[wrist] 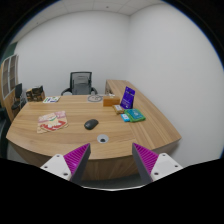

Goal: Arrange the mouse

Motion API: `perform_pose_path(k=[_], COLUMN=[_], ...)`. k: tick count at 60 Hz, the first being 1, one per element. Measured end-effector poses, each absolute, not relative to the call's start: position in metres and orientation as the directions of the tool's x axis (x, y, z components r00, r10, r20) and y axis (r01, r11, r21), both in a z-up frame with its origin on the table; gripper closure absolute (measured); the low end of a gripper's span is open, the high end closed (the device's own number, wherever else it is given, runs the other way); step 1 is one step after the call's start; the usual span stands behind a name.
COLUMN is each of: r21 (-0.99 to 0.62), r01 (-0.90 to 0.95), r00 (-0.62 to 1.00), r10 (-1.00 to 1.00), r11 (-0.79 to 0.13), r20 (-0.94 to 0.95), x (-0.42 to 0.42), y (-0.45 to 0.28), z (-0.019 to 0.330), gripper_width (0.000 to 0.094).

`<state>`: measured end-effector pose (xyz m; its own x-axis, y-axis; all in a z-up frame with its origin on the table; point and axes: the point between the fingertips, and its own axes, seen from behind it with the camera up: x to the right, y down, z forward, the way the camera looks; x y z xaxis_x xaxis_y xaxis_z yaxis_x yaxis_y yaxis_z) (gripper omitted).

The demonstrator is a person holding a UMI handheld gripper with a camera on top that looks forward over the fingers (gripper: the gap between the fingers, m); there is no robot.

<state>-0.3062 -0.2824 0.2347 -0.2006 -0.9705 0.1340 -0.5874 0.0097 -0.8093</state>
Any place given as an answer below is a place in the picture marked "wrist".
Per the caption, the small tan box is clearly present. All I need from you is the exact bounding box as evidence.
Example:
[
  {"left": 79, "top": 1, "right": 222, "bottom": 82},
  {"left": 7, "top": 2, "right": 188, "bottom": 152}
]
[{"left": 113, "top": 105, "right": 124, "bottom": 114}]

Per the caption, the wooden office desk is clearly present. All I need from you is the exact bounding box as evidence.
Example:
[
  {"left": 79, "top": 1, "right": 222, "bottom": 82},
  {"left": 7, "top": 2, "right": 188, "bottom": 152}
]
[{"left": 7, "top": 91, "right": 181, "bottom": 180}]

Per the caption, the wooden shelf cabinet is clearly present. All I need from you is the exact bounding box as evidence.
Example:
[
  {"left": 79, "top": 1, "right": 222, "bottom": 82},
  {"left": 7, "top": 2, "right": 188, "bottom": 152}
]
[{"left": 0, "top": 54, "right": 18, "bottom": 120}]

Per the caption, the dark box with items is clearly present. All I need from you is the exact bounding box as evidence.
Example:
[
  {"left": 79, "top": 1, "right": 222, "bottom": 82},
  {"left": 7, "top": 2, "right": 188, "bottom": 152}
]
[{"left": 26, "top": 86, "right": 45, "bottom": 102}]

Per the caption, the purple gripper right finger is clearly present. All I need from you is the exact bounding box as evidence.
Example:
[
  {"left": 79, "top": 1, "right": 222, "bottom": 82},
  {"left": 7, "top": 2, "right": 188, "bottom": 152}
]
[{"left": 131, "top": 142, "right": 184, "bottom": 184}]

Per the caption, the grey desk cable grommet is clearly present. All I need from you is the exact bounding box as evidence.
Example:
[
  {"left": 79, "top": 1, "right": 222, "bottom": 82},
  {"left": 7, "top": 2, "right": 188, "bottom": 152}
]
[{"left": 97, "top": 134, "right": 109, "bottom": 143}]

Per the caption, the grey mesh office chair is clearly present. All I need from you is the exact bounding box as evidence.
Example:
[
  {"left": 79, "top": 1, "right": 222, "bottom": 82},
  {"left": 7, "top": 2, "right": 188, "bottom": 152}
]
[{"left": 61, "top": 71, "right": 98, "bottom": 95}]

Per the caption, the red patterned mouse pad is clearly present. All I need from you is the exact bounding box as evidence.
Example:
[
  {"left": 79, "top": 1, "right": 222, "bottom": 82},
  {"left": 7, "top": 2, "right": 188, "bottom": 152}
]
[{"left": 37, "top": 111, "right": 68, "bottom": 134}]

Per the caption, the black computer mouse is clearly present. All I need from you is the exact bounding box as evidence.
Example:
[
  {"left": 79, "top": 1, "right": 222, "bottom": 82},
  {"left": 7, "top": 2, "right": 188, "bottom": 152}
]
[{"left": 84, "top": 119, "right": 99, "bottom": 130}]

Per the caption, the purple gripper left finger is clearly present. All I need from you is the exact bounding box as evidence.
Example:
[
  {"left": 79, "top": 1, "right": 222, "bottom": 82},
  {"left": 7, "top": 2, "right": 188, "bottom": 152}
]
[{"left": 40, "top": 142, "right": 92, "bottom": 184}]

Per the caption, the coiled grey cable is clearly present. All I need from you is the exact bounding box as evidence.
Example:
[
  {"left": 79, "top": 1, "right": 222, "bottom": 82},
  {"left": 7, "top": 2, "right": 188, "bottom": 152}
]
[{"left": 87, "top": 94, "right": 104, "bottom": 103}]

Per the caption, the small blue box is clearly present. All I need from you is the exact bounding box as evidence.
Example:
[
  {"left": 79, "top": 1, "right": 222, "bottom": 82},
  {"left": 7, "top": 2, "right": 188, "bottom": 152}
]
[{"left": 121, "top": 114, "right": 130, "bottom": 122}]

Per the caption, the black side chair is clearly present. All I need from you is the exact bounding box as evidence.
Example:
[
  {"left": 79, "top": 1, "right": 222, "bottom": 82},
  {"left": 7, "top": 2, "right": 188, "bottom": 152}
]
[{"left": 11, "top": 83, "right": 26, "bottom": 110}]

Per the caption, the green book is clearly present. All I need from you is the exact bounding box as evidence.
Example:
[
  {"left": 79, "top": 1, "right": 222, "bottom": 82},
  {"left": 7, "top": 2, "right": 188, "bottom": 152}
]
[{"left": 125, "top": 109, "right": 145, "bottom": 122}]

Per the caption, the white green leaflet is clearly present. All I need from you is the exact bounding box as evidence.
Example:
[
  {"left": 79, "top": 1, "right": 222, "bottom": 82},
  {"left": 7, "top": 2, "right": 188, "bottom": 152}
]
[{"left": 43, "top": 96, "right": 60, "bottom": 103}]

